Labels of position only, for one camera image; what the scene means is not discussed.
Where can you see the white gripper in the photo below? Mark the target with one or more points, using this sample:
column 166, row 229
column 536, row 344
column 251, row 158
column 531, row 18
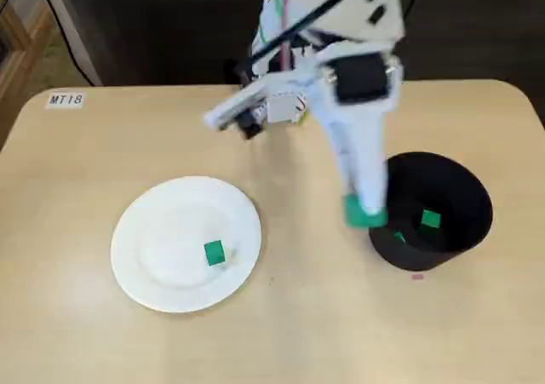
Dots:
column 361, row 82

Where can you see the green block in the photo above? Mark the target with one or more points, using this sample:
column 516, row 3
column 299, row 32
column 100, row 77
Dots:
column 214, row 253
column 355, row 218
column 431, row 219

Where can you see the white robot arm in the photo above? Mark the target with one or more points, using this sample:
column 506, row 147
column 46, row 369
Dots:
column 362, row 13

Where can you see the black pot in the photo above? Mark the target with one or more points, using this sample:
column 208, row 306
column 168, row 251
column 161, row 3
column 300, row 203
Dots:
column 468, row 213

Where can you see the white paper plate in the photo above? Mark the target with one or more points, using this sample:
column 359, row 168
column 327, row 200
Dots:
column 170, row 239

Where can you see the yellow-green tape strip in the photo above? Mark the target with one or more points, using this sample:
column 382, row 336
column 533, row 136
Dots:
column 302, row 118

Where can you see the pink tape mark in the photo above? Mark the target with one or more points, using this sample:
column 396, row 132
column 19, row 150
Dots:
column 418, row 276

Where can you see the white MT18 label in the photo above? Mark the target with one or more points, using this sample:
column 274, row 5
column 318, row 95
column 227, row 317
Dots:
column 64, row 100

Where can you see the wooden shelf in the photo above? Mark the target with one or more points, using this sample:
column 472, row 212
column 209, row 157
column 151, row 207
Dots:
column 17, row 73

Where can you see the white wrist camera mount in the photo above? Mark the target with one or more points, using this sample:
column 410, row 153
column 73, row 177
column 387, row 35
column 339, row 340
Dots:
column 230, row 107

